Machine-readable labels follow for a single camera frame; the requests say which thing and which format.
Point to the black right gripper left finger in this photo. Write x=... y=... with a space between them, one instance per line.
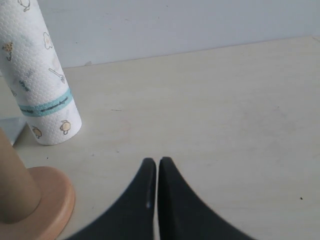
x=131 y=216

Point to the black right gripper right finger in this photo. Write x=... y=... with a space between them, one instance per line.
x=182 y=215

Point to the printed white paper towel roll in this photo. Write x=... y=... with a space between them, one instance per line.
x=33 y=73

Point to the wooden paper towel holder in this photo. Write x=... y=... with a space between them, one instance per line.
x=53 y=212

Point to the white rectangular tray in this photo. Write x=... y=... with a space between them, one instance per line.
x=12 y=127

